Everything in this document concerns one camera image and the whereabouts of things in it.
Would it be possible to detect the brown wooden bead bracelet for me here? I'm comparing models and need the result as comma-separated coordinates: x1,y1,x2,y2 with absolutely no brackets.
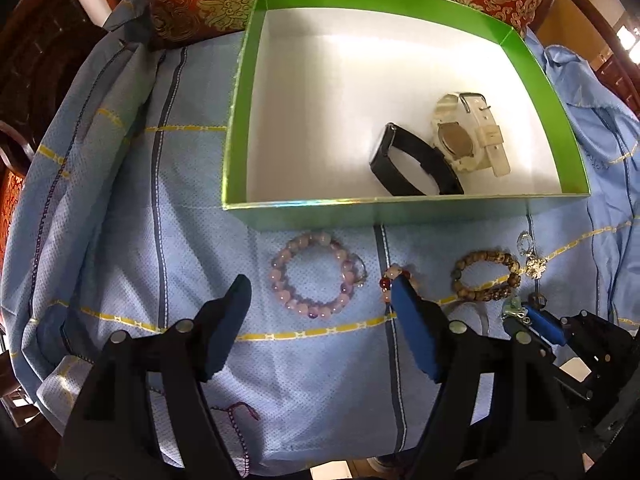
450,249,522,304

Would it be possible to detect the red pink bead bracelet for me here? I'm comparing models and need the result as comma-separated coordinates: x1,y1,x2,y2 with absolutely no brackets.
378,263,421,305

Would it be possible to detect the blue patterned cloth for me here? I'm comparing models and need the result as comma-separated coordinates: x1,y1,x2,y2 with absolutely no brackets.
1,0,639,476

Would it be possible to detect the black fitness band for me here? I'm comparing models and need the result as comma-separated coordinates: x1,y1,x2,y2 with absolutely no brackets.
369,122,464,196

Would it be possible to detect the pink purple bead bracelet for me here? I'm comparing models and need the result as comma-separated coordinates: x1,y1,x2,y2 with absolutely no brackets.
269,231,369,321

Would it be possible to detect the white wristwatch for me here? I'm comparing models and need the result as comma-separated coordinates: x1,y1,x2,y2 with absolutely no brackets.
432,92,511,178

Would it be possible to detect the silver charm pendant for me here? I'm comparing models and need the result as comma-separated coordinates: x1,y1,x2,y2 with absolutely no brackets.
516,231,547,281

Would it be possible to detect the green jade charm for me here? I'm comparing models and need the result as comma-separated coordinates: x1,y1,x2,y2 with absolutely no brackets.
501,297,532,325

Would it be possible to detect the green cardboard box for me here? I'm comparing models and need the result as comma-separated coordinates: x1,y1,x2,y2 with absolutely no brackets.
221,0,589,230

